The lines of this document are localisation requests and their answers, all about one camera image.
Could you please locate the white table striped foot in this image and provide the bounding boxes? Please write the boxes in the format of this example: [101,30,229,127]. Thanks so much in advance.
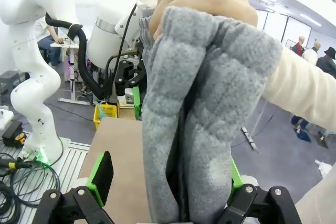
[240,98,275,153]

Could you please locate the blue cloth on floor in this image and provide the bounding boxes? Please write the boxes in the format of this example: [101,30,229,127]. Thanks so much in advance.
[296,129,312,143]

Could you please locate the white ribbed base platform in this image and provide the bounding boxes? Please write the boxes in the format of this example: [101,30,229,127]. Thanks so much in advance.
[0,137,92,224]

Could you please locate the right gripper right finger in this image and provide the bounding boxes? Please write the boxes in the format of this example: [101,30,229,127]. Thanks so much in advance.
[219,155,302,224]

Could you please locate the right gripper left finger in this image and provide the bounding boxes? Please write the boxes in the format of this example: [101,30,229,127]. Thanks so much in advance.
[30,151,114,224]

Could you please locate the seated person in white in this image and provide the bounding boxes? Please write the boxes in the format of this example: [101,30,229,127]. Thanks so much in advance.
[33,16,65,67]

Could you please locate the yellow plastic crate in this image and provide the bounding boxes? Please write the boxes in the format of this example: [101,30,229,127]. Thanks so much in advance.
[93,103,118,131]

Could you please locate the white cloth on floor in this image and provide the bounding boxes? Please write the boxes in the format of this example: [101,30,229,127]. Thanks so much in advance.
[314,158,334,179]

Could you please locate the white standing desk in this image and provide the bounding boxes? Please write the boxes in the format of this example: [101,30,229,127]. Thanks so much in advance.
[50,41,91,105]

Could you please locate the black cable bundle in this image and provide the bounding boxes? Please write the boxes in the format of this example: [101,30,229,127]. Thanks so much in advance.
[0,153,64,224]

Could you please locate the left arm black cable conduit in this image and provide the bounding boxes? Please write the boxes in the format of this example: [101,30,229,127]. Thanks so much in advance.
[45,13,118,100]

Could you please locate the person's left forearm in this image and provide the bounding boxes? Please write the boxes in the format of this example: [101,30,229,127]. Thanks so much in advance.
[262,42,336,133]

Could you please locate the black yellow device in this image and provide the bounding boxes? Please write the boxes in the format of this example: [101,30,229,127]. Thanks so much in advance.
[2,121,27,148]

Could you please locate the mannequin in red black jacket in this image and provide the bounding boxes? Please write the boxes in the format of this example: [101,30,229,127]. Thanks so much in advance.
[291,35,307,57]

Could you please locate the grey step stool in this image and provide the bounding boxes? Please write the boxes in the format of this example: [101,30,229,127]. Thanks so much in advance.
[0,70,30,96]

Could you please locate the grey training pants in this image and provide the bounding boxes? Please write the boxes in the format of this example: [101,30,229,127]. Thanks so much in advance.
[138,5,284,224]

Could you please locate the mannequin in white jacket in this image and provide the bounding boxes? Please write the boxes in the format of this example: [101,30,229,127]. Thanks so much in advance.
[301,39,322,65]

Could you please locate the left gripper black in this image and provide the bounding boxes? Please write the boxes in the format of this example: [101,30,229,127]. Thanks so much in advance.
[112,60,146,121]

